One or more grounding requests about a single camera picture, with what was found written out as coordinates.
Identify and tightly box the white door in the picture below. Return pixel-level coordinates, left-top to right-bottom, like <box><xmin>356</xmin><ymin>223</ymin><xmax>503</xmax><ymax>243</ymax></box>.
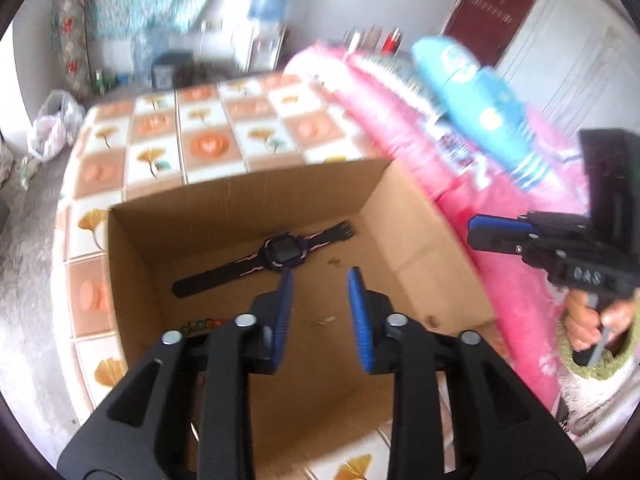
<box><xmin>494</xmin><ymin>0</ymin><xmax>640</xmax><ymax>137</ymax></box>

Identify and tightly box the person's right hand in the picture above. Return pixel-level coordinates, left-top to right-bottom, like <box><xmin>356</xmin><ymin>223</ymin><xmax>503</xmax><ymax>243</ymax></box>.
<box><xmin>564</xmin><ymin>289</ymin><xmax>640</xmax><ymax>353</ymax></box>

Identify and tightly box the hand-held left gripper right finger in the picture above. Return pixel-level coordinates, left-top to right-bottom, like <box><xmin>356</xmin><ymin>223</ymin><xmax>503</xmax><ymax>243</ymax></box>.
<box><xmin>346</xmin><ymin>266</ymin><xmax>587</xmax><ymax>480</ymax></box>

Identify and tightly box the brown cardboard box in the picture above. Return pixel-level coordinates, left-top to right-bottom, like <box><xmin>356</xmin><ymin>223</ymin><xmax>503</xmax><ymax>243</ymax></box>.
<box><xmin>102</xmin><ymin>157</ymin><xmax>501</xmax><ymax>480</ymax></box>

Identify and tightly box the colourful glass bead bracelet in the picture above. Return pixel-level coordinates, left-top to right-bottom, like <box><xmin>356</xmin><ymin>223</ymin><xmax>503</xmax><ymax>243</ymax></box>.
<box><xmin>180</xmin><ymin>315</ymin><xmax>229</xmax><ymax>334</ymax></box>

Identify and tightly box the light blue cartoon pillow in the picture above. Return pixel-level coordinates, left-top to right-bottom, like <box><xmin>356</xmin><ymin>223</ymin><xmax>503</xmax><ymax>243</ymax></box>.
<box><xmin>411</xmin><ymin>36</ymin><xmax>557</xmax><ymax>193</ymax></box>

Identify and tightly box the black wrist watch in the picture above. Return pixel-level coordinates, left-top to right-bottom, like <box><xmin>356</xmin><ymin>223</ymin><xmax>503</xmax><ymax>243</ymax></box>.
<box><xmin>171</xmin><ymin>220</ymin><xmax>357</xmax><ymax>301</ymax></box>

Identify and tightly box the white plastic bag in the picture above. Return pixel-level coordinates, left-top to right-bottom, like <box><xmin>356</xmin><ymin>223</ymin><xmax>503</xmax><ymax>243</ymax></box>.
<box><xmin>27</xmin><ymin>90</ymin><xmax>87</xmax><ymax>162</ymax></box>

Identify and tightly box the pink blanket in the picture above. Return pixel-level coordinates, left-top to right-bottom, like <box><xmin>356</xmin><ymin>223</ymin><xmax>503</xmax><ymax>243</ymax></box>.
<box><xmin>284</xmin><ymin>42</ymin><xmax>601</xmax><ymax>413</ymax></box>

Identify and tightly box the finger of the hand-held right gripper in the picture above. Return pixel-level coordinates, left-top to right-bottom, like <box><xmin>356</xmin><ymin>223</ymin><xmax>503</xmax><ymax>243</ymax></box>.
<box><xmin>469</xmin><ymin>211</ymin><xmax>596</xmax><ymax>242</ymax></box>
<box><xmin>466</xmin><ymin>227</ymin><xmax>568</xmax><ymax>272</ymax></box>

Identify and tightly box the white water dispenser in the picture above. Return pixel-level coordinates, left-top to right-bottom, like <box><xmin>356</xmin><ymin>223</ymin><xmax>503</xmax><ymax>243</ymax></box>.
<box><xmin>234</xmin><ymin>17</ymin><xmax>289</xmax><ymax>74</ymax></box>

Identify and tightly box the leaf print tiled bedsheet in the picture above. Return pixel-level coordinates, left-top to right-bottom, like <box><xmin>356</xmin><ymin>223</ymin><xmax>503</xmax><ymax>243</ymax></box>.
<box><xmin>52</xmin><ymin>72</ymin><xmax>401</xmax><ymax>480</ymax></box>

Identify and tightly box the dark storage bin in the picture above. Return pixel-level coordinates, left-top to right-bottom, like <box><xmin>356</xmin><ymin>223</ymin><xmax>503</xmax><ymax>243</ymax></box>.
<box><xmin>151</xmin><ymin>50</ymin><xmax>194</xmax><ymax>92</ymax></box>

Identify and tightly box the dark red door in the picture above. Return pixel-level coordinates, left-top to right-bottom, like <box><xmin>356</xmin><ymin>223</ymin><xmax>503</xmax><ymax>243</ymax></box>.
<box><xmin>442</xmin><ymin>0</ymin><xmax>539</xmax><ymax>69</ymax></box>

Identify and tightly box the long floral cushion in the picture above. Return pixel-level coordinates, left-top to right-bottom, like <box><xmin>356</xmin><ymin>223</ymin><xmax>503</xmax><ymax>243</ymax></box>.
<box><xmin>53</xmin><ymin>0</ymin><xmax>97</xmax><ymax>99</ymax></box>

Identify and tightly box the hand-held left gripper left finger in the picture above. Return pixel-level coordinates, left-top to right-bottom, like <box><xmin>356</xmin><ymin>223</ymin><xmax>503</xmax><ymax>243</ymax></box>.
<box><xmin>56</xmin><ymin>269</ymin><xmax>296</xmax><ymax>480</ymax></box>

